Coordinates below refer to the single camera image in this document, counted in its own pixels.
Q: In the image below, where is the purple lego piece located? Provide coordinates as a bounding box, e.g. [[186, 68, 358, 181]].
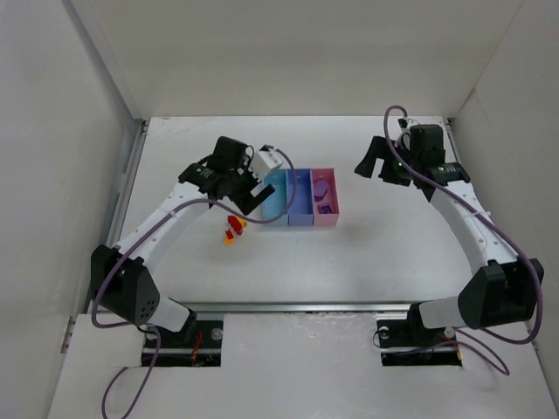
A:
[[313, 180, 329, 202]]

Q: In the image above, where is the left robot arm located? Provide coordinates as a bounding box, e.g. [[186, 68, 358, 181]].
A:
[[90, 136, 282, 340]]

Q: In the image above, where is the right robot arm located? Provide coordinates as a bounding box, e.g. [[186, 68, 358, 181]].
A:
[[355, 119, 544, 346]]

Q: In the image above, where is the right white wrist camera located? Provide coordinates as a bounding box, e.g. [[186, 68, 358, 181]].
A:
[[397, 116, 419, 131]]

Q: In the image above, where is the light blue container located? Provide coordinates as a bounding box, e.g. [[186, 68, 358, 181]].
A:
[[262, 169, 289, 220]]

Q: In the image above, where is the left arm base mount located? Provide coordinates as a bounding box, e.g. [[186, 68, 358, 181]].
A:
[[141, 313, 224, 367]]

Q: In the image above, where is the purple cable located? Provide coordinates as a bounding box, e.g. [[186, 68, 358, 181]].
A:
[[383, 104, 545, 376], [90, 148, 298, 419]]

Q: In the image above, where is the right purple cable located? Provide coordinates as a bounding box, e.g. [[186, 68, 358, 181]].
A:
[[383, 104, 545, 376]]

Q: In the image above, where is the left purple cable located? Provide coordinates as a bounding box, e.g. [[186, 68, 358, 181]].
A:
[[90, 148, 298, 419]]

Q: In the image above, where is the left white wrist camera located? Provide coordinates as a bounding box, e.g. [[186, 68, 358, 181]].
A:
[[249, 145, 283, 181]]

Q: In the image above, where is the pink container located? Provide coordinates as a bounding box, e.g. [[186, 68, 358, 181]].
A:
[[311, 168, 340, 227]]

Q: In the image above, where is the red lego piece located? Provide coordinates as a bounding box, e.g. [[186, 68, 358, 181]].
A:
[[225, 216, 244, 238]]

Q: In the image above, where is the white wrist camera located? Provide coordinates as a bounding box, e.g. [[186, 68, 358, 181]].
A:
[[397, 116, 419, 131], [249, 145, 283, 181]]

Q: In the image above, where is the aluminium rail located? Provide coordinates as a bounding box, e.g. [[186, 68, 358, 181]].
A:
[[184, 302, 411, 313]]

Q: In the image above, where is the orange lego piece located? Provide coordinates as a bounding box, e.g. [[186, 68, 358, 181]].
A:
[[223, 231, 236, 245]]

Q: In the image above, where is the small purple lego brick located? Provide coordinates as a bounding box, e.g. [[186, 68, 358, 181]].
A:
[[318, 203, 333, 215]]

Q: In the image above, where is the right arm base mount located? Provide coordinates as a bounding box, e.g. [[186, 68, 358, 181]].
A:
[[373, 318, 462, 367]]

